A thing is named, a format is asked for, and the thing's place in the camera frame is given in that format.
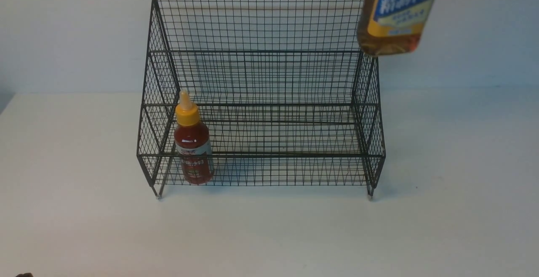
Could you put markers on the black wire mesh shelf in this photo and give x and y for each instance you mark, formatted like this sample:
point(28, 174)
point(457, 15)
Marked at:
point(288, 96)

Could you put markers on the red sauce bottle yellow cap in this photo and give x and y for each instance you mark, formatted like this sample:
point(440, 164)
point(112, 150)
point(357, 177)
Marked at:
point(192, 141)

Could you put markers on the brown cooking wine bottle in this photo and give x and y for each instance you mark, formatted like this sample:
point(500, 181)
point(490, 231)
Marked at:
point(391, 27)

